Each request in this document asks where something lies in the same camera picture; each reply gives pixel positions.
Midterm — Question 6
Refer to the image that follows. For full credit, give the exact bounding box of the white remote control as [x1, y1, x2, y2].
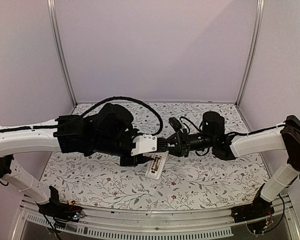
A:
[145, 151, 169, 180]

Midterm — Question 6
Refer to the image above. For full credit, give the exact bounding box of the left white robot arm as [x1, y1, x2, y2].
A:
[0, 103, 158, 217]

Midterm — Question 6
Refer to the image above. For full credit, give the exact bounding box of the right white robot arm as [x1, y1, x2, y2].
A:
[158, 111, 300, 218]

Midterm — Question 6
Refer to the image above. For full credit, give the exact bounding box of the floral patterned table mat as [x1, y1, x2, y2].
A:
[40, 102, 275, 210]

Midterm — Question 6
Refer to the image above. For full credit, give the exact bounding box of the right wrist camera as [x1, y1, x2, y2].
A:
[168, 117, 186, 132]

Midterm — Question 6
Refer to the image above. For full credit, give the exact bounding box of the right black sleeved cable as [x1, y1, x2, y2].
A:
[179, 116, 205, 132]

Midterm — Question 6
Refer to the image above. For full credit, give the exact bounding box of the black sleeved cable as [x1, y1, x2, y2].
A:
[79, 96, 164, 137]
[179, 116, 205, 132]

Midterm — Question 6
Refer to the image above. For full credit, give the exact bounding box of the left black sleeved cable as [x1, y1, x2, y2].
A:
[79, 96, 164, 137]

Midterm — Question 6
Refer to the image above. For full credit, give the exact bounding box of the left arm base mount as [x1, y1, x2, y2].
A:
[37, 186, 85, 222]

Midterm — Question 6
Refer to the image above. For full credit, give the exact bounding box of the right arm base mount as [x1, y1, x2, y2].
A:
[231, 192, 275, 223]

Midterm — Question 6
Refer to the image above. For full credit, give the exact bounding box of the front aluminium rail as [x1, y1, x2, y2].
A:
[11, 194, 300, 240]

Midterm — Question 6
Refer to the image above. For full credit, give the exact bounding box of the left aluminium frame post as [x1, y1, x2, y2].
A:
[46, 0, 78, 107]

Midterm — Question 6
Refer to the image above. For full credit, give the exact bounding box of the aluminium frame post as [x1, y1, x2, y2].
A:
[46, 0, 78, 107]
[235, 0, 265, 108]

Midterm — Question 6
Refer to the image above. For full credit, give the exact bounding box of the right aluminium frame post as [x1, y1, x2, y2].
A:
[235, 0, 265, 108]

